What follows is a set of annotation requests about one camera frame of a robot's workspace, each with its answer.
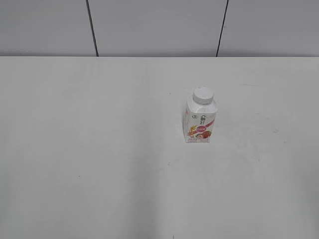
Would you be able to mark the white pink yogurt bottle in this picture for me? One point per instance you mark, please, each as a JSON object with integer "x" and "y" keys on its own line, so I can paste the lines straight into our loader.
{"x": 198, "y": 121}

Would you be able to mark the white ribbed bottle cap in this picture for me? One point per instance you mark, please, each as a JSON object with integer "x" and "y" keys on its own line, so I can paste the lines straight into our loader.
{"x": 203, "y": 95}

